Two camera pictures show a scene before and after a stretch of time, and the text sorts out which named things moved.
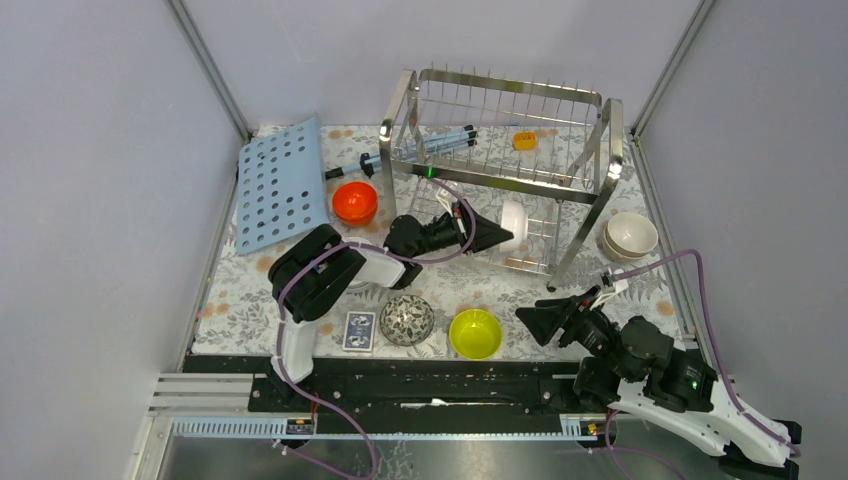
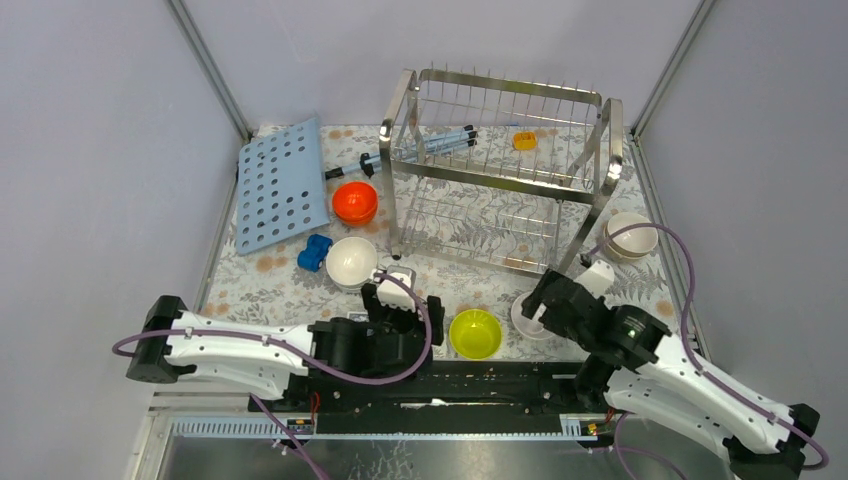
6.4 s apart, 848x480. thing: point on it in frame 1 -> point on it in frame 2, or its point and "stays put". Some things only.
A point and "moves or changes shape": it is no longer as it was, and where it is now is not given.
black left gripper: (486, 234) -> (377, 310)
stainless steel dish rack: (521, 163) stays put
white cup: (514, 219) moves or changes shape
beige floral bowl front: (632, 234) stays put
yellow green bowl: (475, 334) stays put
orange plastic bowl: (355, 203) stays put
